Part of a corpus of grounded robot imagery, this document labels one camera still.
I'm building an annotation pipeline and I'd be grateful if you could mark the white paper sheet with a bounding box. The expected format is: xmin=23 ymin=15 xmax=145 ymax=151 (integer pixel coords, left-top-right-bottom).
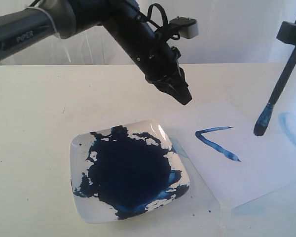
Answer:
xmin=163 ymin=102 xmax=296 ymax=208

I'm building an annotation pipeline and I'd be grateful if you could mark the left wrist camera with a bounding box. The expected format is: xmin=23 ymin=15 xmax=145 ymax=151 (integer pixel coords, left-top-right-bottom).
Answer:
xmin=170 ymin=17 xmax=199 ymax=40

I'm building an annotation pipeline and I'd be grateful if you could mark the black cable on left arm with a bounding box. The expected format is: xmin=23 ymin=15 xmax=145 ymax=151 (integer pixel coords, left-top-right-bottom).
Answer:
xmin=24 ymin=0 xmax=182 ymax=60

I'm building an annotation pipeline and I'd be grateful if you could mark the white square paint dish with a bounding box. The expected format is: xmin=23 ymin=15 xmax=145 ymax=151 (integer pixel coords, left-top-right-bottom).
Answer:
xmin=70 ymin=120 xmax=190 ymax=224

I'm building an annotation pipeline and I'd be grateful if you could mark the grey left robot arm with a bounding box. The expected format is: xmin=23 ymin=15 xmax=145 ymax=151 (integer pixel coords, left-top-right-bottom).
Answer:
xmin=0 ymin=0 xmax=198 ymax=105

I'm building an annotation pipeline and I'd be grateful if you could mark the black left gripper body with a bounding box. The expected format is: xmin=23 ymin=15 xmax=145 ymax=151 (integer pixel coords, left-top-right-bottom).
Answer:
xmin=101 ymin=0 xmax=185 ymax=84

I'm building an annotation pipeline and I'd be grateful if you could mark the white zip tie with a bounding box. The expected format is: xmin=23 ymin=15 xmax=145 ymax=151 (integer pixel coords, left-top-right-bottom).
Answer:
xmin=25 ymin=6 xmax=72 ymax=63

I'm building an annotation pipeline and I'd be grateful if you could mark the black paintbrush blue tip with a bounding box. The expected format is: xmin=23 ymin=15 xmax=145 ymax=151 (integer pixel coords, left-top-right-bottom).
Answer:
xmin=253 ymin=47 xmax=296 ymax=137

